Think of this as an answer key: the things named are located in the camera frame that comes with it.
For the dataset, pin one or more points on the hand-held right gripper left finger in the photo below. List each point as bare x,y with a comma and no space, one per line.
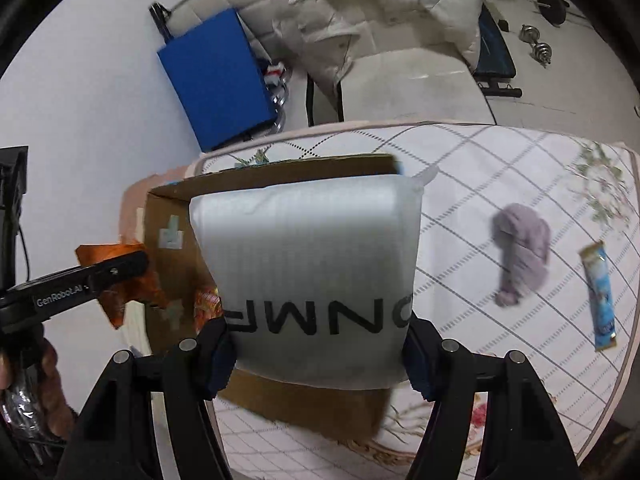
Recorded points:
218,360

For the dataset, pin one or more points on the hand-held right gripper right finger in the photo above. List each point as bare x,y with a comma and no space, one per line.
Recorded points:
419,365

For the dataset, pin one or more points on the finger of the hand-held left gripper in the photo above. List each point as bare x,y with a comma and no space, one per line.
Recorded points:
107,270

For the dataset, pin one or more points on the orange snack wrapper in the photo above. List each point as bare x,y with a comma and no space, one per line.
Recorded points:
125,285

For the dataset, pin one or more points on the cardboard box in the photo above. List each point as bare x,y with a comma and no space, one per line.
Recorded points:
240,260

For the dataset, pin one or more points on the white foam pouch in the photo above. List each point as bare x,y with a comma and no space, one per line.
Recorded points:
310,280

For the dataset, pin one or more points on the person's left hand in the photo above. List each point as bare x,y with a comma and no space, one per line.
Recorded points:
47,385

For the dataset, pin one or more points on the red snack packet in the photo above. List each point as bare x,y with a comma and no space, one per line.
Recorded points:
206,305

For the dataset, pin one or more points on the purple cloth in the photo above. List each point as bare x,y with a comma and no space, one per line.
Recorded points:
521,255

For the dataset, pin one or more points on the blue snack packet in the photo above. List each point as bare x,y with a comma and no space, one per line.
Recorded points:
600,295

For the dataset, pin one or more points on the blue folded mat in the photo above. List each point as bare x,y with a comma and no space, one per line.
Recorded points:
215,80

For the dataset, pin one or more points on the white chair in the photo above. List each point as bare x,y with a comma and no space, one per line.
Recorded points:
415,85

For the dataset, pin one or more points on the black weight bench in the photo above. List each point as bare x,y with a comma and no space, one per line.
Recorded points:
495,60

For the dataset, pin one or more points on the chrome dumbbell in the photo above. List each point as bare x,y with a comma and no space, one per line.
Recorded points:
536,45

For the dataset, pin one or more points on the white puffer jacket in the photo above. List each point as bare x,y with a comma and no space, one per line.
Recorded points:
380,15

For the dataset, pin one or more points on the black weight plate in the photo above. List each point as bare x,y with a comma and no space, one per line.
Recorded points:
552,6

